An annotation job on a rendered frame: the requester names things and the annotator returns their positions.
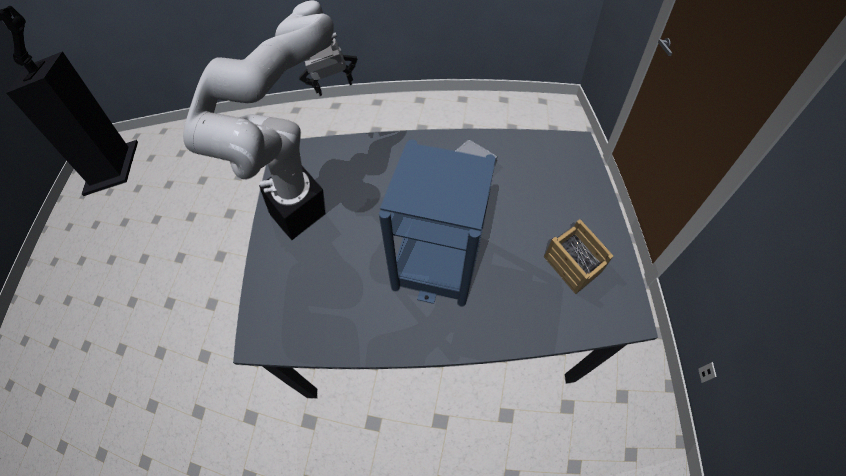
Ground blue shelving unit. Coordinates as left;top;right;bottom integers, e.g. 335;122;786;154
379;140;496;306

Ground wooden crate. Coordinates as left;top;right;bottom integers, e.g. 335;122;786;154
547;222;613;294

